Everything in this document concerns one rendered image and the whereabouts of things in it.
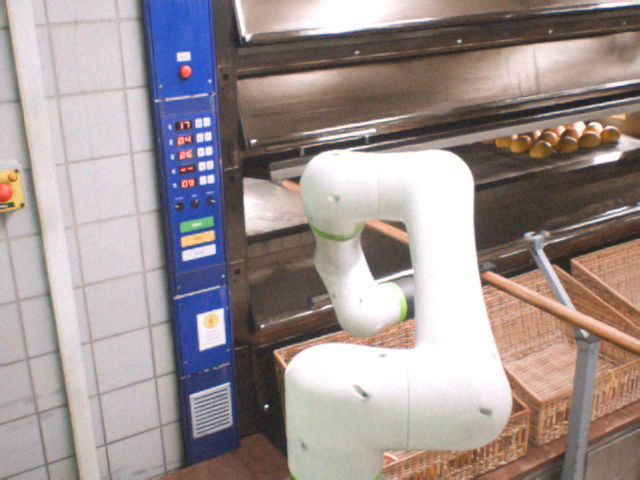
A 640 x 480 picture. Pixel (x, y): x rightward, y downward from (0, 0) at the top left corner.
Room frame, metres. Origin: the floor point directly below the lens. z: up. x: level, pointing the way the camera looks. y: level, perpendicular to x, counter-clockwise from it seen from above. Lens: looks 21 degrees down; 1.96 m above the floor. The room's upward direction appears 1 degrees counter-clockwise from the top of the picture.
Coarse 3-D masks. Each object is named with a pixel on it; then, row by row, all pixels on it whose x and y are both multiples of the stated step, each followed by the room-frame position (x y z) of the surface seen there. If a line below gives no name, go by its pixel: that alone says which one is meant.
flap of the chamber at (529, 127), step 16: (592, 112) 2.44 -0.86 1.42; (608, 112) 2.48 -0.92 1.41; (624, 112) 2.52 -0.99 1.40; (512, 128) 2.26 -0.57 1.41; (528, 128) 2.29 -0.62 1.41; (544, 128) 2.33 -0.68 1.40; (432, 144) 2.11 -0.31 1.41; (448, 144) 2.14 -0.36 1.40; (464, 144) 2.16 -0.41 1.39; (256, 176) 1.91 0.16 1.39; (272, 176) 1.85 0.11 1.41; (288, 176) 1.87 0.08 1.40
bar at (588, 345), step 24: (600, 216) 2.16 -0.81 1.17; (624, 216) 2.20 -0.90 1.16; (528, 240) 2.00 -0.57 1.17; (552, 288) 1.94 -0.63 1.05; (576, 336) 1.87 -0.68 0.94; (576, 360) 1.84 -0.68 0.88; (576, 384) 1.83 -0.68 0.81; (576, 408) 1.82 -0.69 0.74; (576, 432) 1.82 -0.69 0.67; (576, 456) 1.81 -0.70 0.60
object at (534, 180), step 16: (592, 160) 2.73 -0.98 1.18; (608, 160) 2.72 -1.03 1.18; (624, 160) 2.76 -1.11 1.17; (512, 176) 2.55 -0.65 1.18; (528, 176) 2.55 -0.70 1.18; (544, 176) 2.55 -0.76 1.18; (560, 176) 2.59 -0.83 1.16; (576, 176) 2.63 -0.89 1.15; (480, 192) 2.40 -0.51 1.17; (496, 192) 2.44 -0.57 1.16; (512, 192) 2.47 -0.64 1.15; (304, 224) 2.12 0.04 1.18; (256, 240) 2.00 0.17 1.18; (272, 240) 2.01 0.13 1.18; (288, 240) 2.04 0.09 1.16; (304, 240) 2.06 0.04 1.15
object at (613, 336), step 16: (368, 224) 2.07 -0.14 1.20; (384, 224) 2.02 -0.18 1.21; (400, 240) 1.95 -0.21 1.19; (496, 288) 1.66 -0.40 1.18; (512, 288) 1.61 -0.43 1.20; (544, 304) 1.53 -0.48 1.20; (560, 304) 1.52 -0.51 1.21; (576, 320) 1.46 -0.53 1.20; (592, 320) 1.44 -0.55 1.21; (608, 336) 1.39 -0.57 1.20; (624, 336) 1.37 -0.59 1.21
